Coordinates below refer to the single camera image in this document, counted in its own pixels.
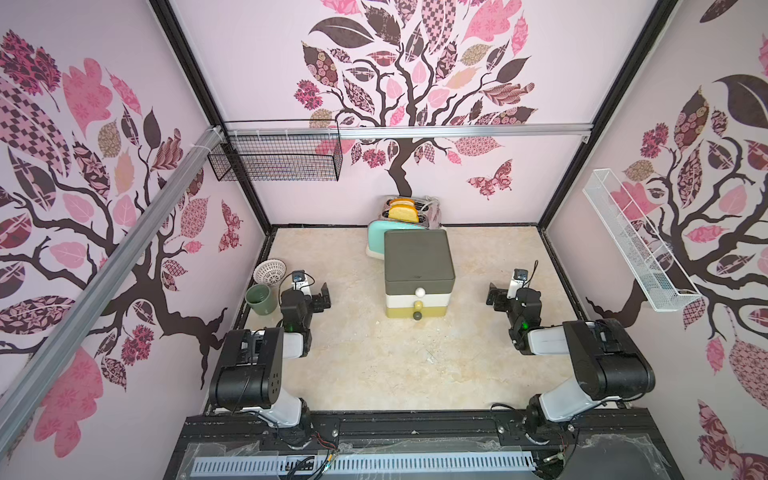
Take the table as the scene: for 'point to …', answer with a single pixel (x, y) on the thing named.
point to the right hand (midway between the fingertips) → (505, 287)
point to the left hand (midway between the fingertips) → (310, 289)
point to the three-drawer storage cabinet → (419, 272)
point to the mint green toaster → (429, 218)
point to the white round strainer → (270, 272)
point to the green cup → (261, 299)
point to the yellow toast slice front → (403, 213)
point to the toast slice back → (402, 201)
